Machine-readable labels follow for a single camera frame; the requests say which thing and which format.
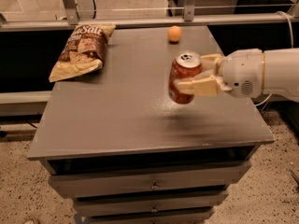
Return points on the grey drawer cabinet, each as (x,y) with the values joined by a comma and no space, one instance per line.
(122,117)

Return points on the brown sea salt chip bag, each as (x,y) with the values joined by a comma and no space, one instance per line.
(84,52)

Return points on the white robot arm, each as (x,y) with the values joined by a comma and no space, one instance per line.
(280,73)

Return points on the red coke can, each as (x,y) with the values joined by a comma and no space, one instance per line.
(187,64)

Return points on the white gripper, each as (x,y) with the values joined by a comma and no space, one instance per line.
(241,72)

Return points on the grey drawer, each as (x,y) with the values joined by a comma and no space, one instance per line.
(149,204)
(161,217)
(146,180)

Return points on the top grey drawer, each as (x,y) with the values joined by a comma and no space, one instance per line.
(146,180)

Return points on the orange fruit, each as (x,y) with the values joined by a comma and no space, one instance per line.
(174,34)

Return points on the middle grey drawer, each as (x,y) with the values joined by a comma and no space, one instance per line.
(149,204)

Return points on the metal railing frame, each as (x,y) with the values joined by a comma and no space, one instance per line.
(34,15)

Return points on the bottom grey drawer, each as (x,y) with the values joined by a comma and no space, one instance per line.
(161,217)

